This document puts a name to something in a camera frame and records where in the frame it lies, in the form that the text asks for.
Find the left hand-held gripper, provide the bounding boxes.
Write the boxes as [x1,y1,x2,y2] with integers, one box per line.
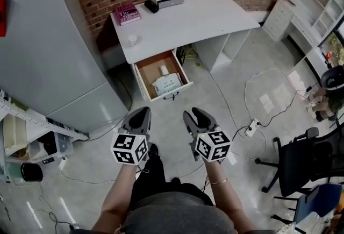
[110,107,153,165]

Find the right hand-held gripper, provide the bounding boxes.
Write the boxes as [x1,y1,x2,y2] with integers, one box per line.
[183,107,233,165]

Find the white desk drawer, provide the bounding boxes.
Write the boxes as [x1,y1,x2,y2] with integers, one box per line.
[133,49,194,102]

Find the person's right forearm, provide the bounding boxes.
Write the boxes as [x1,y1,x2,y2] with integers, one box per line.
[205,160,244,222]

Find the person's left forearm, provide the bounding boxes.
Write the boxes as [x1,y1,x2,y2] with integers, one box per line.
[91,162,145,231]

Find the white desk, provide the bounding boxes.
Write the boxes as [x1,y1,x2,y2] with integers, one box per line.
[96,0,261,102]

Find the white drawer cabinet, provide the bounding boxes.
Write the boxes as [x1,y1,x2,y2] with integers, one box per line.
[262,0,296,41]

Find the white wipes packet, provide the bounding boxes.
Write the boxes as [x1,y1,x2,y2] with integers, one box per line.
[152,72,182,95]

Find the white power strip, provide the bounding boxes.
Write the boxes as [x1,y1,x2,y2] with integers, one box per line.
[242,118,262,138]

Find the person's black trousers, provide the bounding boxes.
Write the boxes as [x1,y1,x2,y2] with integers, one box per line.
[130,143,214,211]

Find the clear storage box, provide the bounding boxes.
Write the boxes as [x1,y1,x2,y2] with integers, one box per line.
[54,132,75,157]

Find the white cup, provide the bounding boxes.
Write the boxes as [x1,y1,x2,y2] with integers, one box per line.
[127,34,141,47]

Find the person's grey shirt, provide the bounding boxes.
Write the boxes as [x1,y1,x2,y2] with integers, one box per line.
[122,191,239,234]

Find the pink book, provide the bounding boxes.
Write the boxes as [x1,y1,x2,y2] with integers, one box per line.
[113,4,142,26]

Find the white metal rack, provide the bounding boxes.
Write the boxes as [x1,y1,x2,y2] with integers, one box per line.
[0,87,90,182]

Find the black office chair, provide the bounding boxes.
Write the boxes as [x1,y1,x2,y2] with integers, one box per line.
[254,126,344,198]

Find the black box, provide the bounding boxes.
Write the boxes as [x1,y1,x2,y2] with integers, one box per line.
[144,0,160,14]

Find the grey refrigerator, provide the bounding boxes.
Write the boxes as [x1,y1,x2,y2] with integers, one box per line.
[0,0,130,134]

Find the black round container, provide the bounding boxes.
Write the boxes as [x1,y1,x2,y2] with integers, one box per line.
[20,162,44,183]

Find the beige plastic bin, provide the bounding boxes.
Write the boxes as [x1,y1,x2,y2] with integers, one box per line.
[2,113,27,158]

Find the blue chair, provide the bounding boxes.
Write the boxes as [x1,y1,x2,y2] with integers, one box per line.
[270,183,344,229]

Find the window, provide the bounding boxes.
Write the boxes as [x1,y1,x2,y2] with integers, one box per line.
[319,23,344,68]

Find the red fridge magnet box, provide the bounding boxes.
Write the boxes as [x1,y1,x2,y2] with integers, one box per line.
[0,0,8,38]

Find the white floor cable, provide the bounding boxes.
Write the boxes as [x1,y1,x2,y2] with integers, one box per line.
[197,60,242,133]

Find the black floor cable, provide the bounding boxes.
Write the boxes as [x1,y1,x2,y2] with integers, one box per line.
[243,68,309,127]

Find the thin gold bracelet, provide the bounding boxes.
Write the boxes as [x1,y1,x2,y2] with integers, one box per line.
[210,177,228,186]

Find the yellow cable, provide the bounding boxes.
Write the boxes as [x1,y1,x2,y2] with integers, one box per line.
[184,42,200,62]

